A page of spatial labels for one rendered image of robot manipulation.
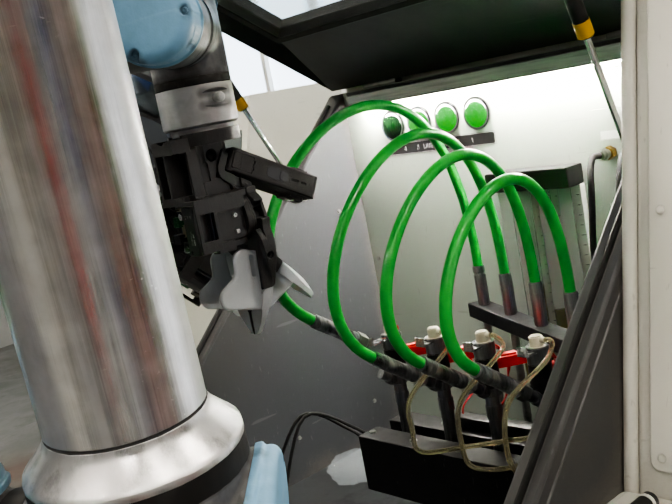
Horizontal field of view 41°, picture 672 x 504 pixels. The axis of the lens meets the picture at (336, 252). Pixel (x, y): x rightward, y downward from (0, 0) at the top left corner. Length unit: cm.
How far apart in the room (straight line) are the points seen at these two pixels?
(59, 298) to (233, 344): 103
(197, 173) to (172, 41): 17
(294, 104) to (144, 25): 342
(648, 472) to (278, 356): 69
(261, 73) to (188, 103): 613
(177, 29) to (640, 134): 50
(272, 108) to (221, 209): 324
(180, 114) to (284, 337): 71
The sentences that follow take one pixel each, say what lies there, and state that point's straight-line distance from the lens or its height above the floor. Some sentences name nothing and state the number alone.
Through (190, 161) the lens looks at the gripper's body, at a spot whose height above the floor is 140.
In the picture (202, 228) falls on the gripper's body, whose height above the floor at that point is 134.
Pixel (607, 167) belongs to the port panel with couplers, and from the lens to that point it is 130.
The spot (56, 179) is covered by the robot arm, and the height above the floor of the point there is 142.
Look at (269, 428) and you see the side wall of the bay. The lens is 151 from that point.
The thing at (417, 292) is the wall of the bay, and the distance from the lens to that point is 158.
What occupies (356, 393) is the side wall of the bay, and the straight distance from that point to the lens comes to 163.
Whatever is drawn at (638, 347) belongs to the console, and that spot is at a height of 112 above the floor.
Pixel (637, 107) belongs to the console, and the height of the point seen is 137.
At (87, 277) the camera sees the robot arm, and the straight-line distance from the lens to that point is 42.
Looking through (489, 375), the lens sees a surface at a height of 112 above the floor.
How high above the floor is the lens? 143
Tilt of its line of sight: 9 degrees down
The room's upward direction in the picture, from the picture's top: 11 degrees counter-clockwise
